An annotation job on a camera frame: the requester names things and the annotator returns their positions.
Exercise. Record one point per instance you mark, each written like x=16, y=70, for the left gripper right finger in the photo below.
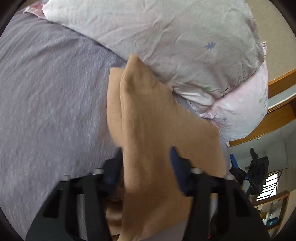
x=236, y=217

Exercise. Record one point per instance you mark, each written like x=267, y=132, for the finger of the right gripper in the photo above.
x=237, y=172

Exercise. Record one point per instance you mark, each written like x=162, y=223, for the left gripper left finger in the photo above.
x=57, y=219

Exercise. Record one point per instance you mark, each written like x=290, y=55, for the tan shirt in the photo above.
x=145, y=120

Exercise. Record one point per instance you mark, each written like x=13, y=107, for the bright curtained window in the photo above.
x=270, y=187

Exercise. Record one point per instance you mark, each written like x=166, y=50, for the wooden shelf unit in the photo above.
x=272, y=211

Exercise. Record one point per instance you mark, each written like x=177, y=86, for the lavender bed sheet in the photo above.
x=54, y=86

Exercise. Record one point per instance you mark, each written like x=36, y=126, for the pink star print pillow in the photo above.
x=240, y=108

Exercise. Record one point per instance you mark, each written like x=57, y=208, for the white tree print pillow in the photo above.
x=161, y=39

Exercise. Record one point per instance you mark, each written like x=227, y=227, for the wooden headboard frame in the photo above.
x=278, y=114

